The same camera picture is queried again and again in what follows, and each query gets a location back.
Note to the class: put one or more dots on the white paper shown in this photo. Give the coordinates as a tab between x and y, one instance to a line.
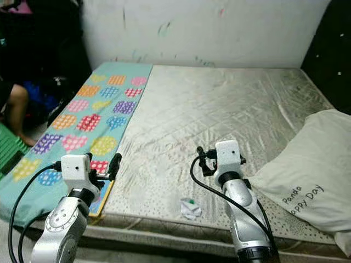
191	210

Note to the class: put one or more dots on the white printed pillow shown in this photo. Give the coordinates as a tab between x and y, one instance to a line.
307	164

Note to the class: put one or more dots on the blue cloth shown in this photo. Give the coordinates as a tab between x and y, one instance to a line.
41	94

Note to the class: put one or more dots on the dark tufted headboard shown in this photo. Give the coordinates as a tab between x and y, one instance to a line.
329	55

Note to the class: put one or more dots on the blue yellow-edged children's book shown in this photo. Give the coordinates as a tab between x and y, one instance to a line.
103	201

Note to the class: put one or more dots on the teal blanket with dotted shapes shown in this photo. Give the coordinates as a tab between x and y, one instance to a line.
49	159

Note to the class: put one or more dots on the black backpack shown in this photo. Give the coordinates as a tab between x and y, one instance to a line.
68	101

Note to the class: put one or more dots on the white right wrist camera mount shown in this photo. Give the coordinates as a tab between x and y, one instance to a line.
229	156

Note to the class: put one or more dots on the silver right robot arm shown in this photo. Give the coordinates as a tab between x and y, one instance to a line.
244	219

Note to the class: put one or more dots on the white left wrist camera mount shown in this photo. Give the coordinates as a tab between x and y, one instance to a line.
75	170

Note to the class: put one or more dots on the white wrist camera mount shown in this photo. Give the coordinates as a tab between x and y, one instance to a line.
229	156
75	170

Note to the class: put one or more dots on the grey quilted mattress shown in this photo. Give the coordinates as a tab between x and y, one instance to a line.
208	109

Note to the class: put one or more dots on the green plastic stool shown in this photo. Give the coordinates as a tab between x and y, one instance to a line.
11	150

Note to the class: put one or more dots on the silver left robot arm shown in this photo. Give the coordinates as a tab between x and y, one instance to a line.
57	230

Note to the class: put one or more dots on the person's bare leg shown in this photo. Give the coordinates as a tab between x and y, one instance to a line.
17	107

